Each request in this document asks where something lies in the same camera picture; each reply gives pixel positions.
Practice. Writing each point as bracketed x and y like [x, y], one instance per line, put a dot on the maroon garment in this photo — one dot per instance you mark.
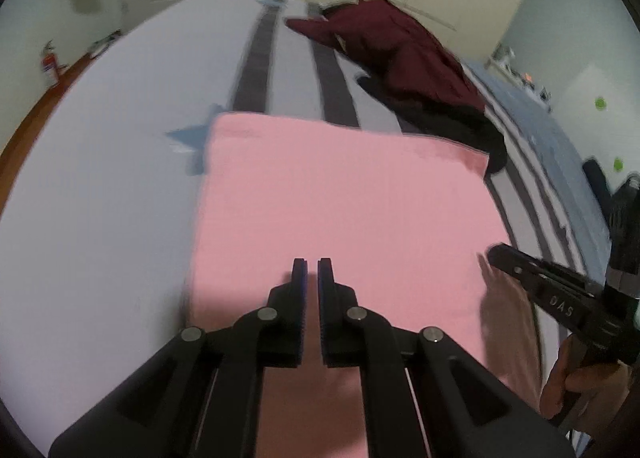
[400, 53]

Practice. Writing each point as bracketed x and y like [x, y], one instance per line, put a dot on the green apple sticker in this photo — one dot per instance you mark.
[600, 102]
[619, 164]

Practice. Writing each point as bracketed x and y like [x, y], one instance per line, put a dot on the white power strip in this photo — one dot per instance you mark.
[105, 46]

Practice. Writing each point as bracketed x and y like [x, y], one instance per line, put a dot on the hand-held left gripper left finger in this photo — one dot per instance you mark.
[297, 318]

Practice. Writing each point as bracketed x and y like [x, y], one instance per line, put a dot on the dark bolster pillow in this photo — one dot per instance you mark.
[597, 183]

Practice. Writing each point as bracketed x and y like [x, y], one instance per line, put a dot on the person's right hand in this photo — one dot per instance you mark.
[595, 385]

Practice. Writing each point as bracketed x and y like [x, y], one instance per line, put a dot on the pink garment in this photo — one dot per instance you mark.
[325, 198]

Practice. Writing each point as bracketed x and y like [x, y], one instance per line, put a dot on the red fire extinguisher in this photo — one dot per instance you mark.
[50, 63]

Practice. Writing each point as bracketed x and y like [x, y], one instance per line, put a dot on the white headboard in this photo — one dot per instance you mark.
[605, 128]

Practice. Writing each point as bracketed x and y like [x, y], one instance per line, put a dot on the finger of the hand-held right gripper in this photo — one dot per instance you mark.
[520, 263]

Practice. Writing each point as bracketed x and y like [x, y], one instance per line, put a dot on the white nightstand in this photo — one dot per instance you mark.
[520, 76]

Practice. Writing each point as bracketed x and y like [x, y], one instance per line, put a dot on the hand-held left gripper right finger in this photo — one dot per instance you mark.
[330, 323]

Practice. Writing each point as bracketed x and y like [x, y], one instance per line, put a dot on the black garment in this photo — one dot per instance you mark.
[460, 133]

